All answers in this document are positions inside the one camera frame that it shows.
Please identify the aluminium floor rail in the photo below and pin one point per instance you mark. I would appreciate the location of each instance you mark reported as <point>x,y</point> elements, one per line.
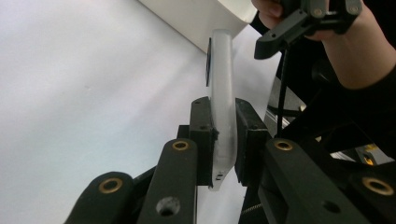
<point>271,119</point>

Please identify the long white plastic box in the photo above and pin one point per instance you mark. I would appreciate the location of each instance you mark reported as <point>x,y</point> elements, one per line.
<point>193,18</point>

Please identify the white table board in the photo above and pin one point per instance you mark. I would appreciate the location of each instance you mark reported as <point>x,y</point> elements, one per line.
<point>77,93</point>

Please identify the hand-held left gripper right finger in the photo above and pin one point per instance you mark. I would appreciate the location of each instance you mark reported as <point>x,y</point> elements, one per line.
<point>250,140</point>

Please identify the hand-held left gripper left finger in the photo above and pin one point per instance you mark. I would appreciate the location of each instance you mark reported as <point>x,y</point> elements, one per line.
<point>202,140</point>

